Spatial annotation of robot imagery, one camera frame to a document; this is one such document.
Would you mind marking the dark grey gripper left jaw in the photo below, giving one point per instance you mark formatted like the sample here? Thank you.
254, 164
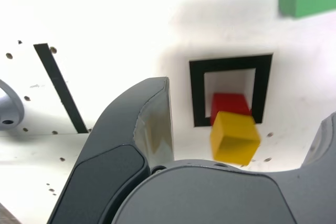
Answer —
105, 155

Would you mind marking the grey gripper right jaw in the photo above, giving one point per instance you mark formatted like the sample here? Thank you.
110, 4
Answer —
210, 197

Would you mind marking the yellow cube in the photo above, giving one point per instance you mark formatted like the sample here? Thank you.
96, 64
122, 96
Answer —
233, 140

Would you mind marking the red cube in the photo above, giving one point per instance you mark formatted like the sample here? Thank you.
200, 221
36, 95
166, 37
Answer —
231, 103

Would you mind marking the black tape square outline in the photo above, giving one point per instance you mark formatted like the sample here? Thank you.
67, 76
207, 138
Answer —
197, 90

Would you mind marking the black tape strip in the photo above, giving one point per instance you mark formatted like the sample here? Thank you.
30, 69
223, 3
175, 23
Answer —
60, 87

